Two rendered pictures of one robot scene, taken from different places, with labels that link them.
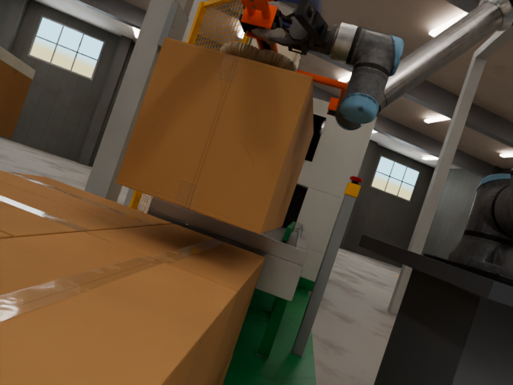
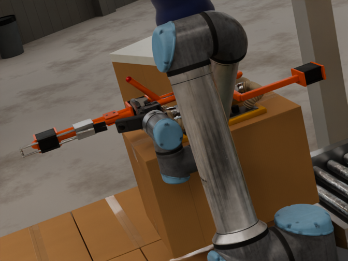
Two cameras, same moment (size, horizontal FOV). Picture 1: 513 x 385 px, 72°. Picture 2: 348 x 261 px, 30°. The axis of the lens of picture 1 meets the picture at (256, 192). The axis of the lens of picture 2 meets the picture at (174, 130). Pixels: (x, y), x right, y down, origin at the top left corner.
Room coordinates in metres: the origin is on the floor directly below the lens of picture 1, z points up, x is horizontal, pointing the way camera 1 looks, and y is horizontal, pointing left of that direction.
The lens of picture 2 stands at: (0.19, -1.99, 1.92)
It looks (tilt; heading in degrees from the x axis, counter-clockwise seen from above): 20 degrees down; 68
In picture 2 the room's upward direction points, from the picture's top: 15 degrees counter-clockwise
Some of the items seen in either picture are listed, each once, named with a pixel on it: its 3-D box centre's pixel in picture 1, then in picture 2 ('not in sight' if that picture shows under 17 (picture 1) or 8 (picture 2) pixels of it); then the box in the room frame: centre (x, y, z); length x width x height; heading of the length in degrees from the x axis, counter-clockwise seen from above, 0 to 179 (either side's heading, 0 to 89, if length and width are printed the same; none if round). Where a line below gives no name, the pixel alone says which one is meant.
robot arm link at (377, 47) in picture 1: (375, 53); (164, 131); (0.89, -0.17, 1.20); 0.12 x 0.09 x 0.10; 82
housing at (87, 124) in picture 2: not in sight; (84, 129); (0.73, 0.17, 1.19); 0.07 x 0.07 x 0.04; 81
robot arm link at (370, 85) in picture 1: (362, 95); (175, 162); (0.90, -0.18, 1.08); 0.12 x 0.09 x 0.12; 175
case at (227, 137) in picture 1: (236, 152); (218, 164); (1.17, 0.11, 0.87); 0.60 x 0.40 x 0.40; 170
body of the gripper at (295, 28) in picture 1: (311, 35); (151, 117); (0.92, 0.00, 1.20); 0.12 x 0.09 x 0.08; 82
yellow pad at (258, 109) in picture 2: not in sight; (218, 118); (1.17, 0.00, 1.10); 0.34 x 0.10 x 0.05; 171
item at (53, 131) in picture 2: not in sight; (47, 140); (0.59, 0.20, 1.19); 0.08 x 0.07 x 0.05; 171
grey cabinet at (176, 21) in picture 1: (174, 31); not in sight; (2.36, 0.87, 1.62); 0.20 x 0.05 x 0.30; 172
